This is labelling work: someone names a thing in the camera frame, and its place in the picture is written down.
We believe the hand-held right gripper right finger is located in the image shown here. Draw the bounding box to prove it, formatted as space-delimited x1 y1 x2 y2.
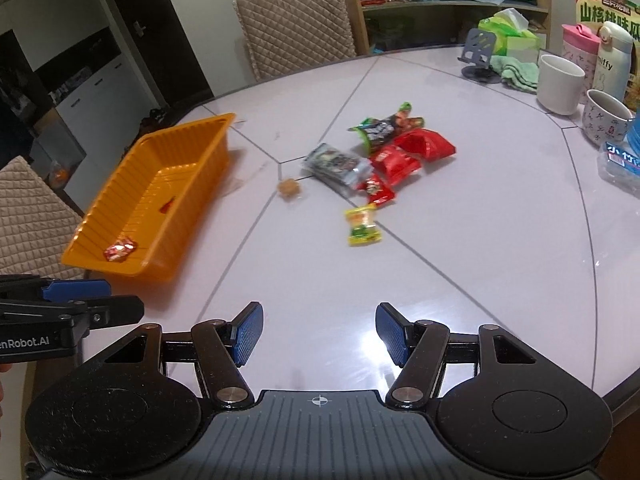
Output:
375 301 543 409

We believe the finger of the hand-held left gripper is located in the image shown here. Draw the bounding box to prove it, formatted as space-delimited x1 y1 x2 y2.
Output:
0 295 146 327
0 274 112 304

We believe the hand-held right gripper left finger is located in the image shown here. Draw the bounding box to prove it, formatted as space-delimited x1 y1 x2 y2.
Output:
97 301 265 410

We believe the yellow green candy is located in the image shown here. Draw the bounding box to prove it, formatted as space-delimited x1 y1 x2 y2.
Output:
343 206 383 247

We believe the orange plastic tray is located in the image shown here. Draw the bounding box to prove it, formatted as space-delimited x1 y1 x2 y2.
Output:
60 112 237 281

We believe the red cartoon face candy packet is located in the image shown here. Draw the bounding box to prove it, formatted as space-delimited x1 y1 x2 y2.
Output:
357 174 397 207

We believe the red snack packet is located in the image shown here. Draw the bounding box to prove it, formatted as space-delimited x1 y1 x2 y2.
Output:
392 128 457 163
369 144 425 187

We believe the silver dark snack packet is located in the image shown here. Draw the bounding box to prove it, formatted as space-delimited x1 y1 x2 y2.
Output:
301 142 373 195

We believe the red white wrapped candy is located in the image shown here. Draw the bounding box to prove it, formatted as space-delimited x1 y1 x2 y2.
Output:
103 240 137 262

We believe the beige quilted chair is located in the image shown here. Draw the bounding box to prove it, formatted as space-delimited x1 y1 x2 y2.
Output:
232 0 358 83
0 155 88 281

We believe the brown wrapped candy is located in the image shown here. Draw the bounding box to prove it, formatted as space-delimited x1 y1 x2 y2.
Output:
278 178 304 203

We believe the pair of dark shoes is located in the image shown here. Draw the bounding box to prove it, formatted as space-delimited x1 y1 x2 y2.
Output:
140 107 173 131

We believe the white cabinet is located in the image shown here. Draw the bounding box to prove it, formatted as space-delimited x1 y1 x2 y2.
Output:
30 52 161 201

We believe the dark green snack packet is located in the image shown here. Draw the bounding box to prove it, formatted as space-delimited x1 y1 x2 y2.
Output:
348 116 426 156

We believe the green orange wrapped candy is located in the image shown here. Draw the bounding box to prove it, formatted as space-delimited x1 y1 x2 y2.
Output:
392 101 426 131

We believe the dark door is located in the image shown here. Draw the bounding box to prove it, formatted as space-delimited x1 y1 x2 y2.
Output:
95 0 216 111

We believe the blue plastic tissue pack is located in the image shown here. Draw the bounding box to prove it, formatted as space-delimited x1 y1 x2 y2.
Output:
596 141 640 193

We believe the green cloth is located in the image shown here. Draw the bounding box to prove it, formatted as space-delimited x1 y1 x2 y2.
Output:
489 55 541 95

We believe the grey phone stand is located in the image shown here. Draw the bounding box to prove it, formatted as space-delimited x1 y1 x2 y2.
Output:
460 27 503 83

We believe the white patterned mug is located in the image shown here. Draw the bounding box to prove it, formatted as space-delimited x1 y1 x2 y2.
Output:
580 89 635 147

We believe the white cup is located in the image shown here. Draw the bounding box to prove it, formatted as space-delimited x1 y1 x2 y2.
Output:
536 53 587 116

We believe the green tissue box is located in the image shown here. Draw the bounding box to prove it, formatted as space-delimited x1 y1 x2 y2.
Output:
477 7 538 58

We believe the wooden shelf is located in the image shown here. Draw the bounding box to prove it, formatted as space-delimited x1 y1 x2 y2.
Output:
342 0 552 56

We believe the pink tumbler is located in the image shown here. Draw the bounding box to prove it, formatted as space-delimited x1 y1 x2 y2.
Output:
561 22 602 78

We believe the white thermos bottle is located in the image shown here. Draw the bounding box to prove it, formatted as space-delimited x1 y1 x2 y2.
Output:
595 22 633 103

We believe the large yellow snack bag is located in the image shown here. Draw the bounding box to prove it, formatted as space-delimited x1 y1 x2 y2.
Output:
574 0 640 111

